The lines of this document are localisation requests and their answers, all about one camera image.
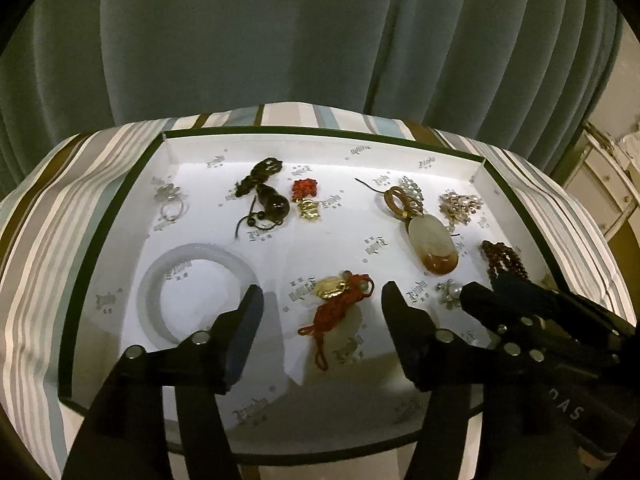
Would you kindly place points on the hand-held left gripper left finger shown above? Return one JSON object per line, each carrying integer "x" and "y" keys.
{"x": 247, "y": 340}

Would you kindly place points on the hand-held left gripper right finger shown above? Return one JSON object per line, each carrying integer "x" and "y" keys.
{"x": 402, "y": 332}

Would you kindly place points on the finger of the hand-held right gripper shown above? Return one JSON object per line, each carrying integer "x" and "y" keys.
{"x": 487, "y": 302}
{"x": 545, "y": 297}

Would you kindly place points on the pearl flower brooch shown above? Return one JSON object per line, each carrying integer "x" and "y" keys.
{"x": 452, "y": 291}

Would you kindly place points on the white lined jewelry box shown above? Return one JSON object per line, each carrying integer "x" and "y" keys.
{"x": 210, "y": 240}

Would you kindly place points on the white jade bangle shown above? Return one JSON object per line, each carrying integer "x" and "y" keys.
{"x": 149, "y": 292}

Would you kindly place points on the white dresser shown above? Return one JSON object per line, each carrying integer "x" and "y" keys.
{"x": 605, "y": 180}

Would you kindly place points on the silver crystal brooch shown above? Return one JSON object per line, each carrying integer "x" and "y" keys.
{"x": 414, "y": 190}

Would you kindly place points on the dark brown gourd pendant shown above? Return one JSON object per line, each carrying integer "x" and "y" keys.
{"x": 275, "y": 205}

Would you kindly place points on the red knot gold charm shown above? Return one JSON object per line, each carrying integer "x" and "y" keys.
{"x": 305, "y": 189}

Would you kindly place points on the striped cloth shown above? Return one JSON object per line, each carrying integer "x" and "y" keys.
{"x": 60, "y": 200}

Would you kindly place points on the grey-green curtain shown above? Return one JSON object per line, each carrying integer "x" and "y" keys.
{"x": 300, "y": 35}

